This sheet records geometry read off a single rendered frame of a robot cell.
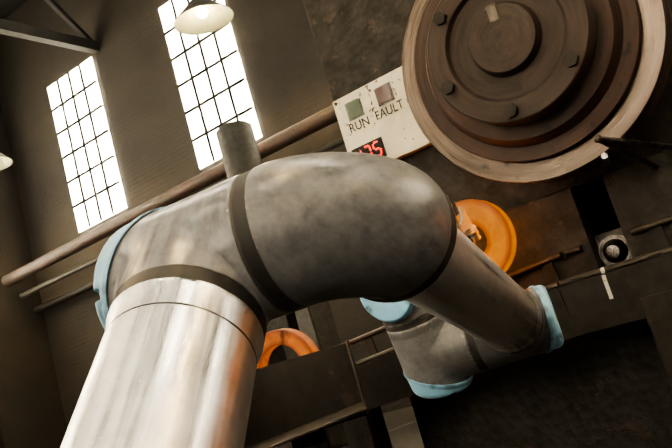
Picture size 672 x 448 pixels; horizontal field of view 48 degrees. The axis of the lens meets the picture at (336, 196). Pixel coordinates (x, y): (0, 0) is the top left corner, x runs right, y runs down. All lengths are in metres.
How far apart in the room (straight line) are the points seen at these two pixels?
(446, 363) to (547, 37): 0.55
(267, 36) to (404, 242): 9.17
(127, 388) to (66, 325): 11.93
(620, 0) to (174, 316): 0.99
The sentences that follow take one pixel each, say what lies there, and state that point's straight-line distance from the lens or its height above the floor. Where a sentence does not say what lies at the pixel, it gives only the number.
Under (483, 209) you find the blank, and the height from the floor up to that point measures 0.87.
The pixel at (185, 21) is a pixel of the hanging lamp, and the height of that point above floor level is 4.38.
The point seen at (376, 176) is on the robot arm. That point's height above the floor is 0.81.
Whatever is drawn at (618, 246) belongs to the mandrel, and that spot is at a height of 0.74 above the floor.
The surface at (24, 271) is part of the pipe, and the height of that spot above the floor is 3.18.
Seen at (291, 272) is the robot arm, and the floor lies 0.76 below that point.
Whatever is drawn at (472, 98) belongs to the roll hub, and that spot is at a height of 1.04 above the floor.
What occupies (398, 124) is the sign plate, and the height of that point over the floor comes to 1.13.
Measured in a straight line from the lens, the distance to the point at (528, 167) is 1.34.
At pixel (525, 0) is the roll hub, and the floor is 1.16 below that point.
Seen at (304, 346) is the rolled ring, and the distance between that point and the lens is 1.61.
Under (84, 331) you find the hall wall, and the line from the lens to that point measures 12.08.
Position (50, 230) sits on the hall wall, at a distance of 12.62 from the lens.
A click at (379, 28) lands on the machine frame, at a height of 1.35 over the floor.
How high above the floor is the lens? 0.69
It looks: 12 degrees up
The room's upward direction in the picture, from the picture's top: 17 degrees counter-clockwise
